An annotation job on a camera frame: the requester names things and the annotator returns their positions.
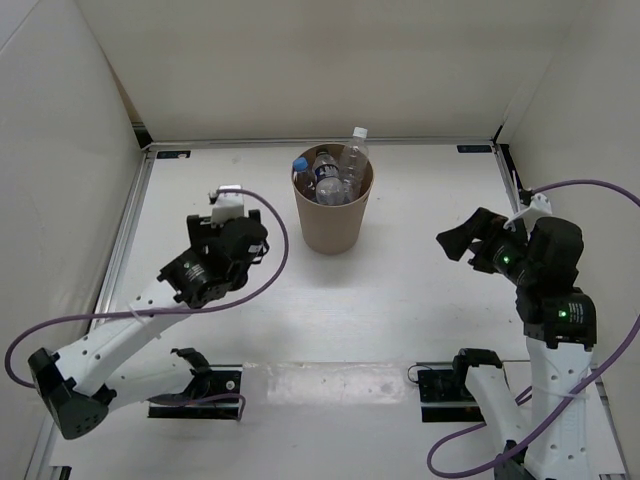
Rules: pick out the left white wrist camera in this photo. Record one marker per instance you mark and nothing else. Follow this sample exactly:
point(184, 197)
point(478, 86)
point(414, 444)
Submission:
point(226, 204)

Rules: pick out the clear white-cap plastic bottle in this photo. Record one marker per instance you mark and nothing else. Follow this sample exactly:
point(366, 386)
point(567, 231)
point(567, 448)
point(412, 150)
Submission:
point(352, 163)

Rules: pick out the brown paper bin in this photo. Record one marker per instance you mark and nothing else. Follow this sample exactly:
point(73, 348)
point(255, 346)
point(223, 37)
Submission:
point(332, 230)

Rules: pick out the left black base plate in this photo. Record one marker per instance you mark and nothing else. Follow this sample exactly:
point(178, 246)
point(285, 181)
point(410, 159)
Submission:
point(217, 398)

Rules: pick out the aluminium frame rail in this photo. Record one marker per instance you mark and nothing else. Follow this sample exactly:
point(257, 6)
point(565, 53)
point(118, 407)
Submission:
point(147, 143)

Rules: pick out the blue-label blue-cap plastic bottle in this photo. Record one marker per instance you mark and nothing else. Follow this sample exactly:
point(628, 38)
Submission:
point(304, 178)

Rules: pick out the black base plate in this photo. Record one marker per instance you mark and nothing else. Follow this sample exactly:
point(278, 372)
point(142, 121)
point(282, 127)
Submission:
point(465, 389)
point(217, 398)

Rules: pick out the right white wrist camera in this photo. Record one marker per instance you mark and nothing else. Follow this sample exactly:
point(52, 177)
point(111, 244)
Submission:
point(532, 207)

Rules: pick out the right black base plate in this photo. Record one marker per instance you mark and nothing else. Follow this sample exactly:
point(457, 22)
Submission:
point(465, 389)

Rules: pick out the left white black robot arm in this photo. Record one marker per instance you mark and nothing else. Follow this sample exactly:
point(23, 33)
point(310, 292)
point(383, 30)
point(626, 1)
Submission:
point(81, 383)

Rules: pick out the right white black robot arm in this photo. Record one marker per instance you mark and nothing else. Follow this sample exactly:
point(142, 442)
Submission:
point(560, 329)

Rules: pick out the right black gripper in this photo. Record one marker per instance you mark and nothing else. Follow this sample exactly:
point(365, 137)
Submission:
point(455, 241)

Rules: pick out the black-label plastic bottle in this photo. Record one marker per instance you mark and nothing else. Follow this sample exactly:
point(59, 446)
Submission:
point(329, 187)

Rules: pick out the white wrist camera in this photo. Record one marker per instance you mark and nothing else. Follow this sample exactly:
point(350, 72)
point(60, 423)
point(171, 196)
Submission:
point(532, 207)
point(226, 204)

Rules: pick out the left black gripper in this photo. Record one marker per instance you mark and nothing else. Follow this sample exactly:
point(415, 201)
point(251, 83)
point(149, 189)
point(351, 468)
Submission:
point(201, 233)

